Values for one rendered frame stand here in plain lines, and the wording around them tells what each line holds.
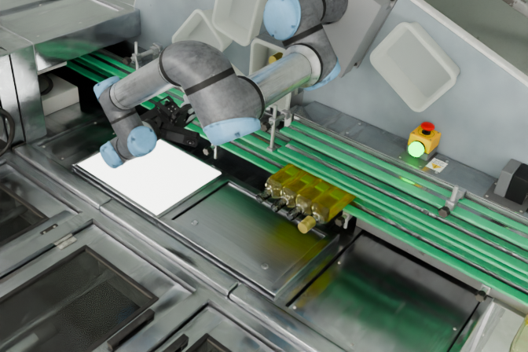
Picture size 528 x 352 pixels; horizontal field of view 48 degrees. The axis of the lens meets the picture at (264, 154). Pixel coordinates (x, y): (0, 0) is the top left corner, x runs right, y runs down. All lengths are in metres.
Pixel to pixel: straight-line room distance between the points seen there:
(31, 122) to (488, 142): 1.57
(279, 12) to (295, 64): 0.17
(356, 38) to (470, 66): 0.32
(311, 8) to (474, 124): 0.57
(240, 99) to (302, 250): 0.71
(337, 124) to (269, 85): 0.58
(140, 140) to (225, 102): 0.39
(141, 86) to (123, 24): 1.06
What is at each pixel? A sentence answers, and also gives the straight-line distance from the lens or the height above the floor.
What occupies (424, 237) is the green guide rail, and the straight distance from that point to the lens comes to 1.84.
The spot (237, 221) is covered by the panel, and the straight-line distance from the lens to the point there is 1.91.
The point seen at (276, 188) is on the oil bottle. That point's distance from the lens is 1.82.
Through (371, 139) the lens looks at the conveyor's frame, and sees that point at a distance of 1.86.
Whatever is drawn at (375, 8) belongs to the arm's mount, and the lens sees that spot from 1.68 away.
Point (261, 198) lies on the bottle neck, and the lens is 1.82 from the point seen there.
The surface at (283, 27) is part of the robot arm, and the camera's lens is 1.57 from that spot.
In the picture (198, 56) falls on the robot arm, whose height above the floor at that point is 1.47.
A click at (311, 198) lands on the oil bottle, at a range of 1.78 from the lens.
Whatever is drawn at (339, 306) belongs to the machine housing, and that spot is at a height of 1.20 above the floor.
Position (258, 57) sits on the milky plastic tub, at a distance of 2.03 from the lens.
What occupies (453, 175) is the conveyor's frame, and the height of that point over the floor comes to 0.83.
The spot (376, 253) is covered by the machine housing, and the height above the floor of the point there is 0.94.
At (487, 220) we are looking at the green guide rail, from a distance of 1.69.
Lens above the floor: 2.29
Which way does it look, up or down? 42 degrees down
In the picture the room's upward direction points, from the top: 124 degrees counter-clockwise
